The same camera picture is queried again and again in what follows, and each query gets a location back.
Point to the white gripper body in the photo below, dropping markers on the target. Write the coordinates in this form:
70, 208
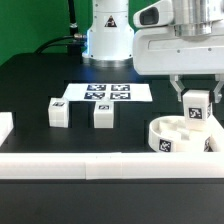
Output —
158, 51

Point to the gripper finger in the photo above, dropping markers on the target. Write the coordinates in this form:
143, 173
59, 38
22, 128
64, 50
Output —
175, 81
216, 95

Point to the white round stool seat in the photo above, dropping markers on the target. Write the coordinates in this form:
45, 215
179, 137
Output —
170, 134

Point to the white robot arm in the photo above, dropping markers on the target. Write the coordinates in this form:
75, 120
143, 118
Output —
110, 38

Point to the white sheet with markers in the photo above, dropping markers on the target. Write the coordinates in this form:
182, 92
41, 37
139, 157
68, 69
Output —
106, 91

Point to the white front fence bar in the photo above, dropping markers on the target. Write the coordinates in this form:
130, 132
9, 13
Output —
97, 166

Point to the white fence bar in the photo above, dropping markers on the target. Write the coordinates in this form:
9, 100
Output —
6, 125
97, 166

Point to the white left fence bar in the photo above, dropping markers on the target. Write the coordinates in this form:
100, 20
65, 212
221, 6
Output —
6, 125

